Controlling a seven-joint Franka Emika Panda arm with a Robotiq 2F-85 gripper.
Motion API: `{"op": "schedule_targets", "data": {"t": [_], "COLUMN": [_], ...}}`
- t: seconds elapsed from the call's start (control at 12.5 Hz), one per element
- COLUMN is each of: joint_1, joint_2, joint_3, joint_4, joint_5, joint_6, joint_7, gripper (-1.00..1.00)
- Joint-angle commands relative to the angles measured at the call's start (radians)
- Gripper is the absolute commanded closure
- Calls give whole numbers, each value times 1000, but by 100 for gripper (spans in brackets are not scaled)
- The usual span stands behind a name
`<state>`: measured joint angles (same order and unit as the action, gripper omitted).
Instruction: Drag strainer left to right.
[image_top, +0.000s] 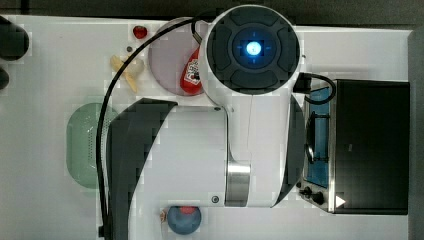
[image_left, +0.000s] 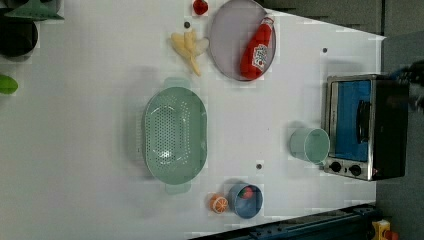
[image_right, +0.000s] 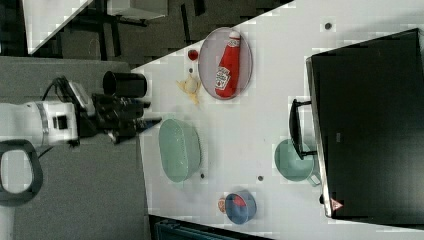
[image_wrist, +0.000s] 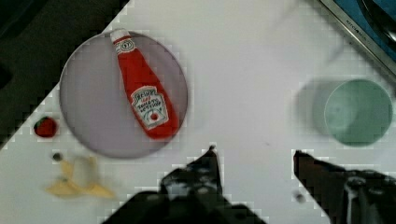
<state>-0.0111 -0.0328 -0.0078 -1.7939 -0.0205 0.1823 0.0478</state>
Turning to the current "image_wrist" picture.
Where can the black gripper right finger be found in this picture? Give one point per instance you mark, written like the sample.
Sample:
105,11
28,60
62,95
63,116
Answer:
347,196

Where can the light green cup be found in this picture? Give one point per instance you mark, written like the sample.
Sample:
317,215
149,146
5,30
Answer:
355,112

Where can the black toaster oven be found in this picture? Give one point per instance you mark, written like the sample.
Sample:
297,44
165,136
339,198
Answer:
371,23

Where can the grey round plate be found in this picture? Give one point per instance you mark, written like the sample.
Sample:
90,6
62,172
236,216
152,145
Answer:
94,103

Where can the red strawberry toy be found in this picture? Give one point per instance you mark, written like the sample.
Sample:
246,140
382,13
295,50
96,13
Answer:
46,127

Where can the red ketchup bottle toy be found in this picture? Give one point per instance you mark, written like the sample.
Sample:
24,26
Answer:
149,100

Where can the peeled banana toy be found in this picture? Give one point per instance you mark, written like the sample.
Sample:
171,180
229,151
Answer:
79,177

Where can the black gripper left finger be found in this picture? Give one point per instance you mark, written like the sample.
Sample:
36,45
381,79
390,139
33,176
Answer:
189,195

